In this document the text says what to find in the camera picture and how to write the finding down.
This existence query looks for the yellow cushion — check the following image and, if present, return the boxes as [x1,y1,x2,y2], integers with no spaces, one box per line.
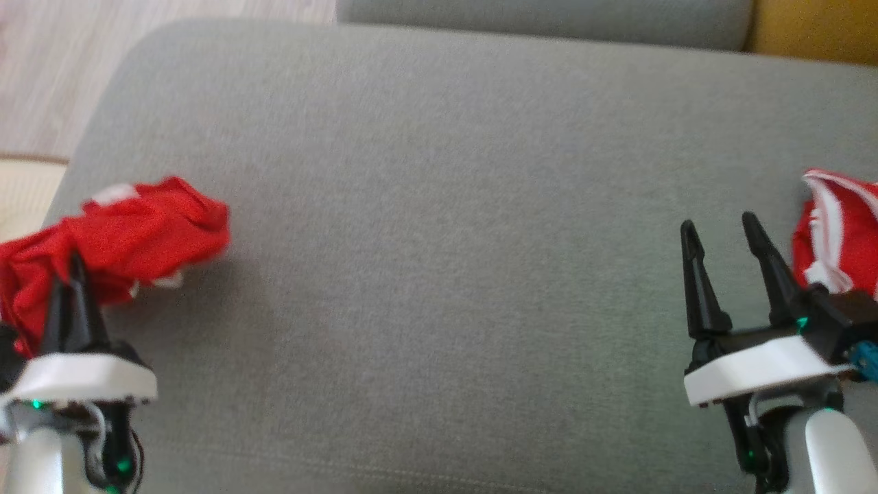
[748,0,878,66]

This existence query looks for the red jersey with white trim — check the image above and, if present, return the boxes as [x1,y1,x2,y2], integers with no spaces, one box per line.
[791,168,878,303]

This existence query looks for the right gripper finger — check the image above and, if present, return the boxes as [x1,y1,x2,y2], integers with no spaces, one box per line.
[680,220,733,340]
[741,211,810,327]

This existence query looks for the grey fabric sofa seat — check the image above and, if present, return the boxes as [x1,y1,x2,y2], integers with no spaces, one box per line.
[41,17,878,494]

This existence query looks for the cream rug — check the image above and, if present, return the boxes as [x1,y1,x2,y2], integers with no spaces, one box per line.
[0,154,69,244]

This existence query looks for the grey sofa back cushion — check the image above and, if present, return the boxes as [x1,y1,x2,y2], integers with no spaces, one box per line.
[336,0,755,52]

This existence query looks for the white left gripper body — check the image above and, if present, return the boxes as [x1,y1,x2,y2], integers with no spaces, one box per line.
[0,343,158,407]

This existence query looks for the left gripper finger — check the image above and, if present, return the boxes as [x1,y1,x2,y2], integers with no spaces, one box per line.
[41,274,73,357]
[65,250,112,354]

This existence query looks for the red shorts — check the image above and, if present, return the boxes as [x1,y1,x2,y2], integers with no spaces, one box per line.
[0,176,231,357]

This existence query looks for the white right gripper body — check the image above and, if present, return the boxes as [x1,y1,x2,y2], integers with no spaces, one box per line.
[684,322,858,407]

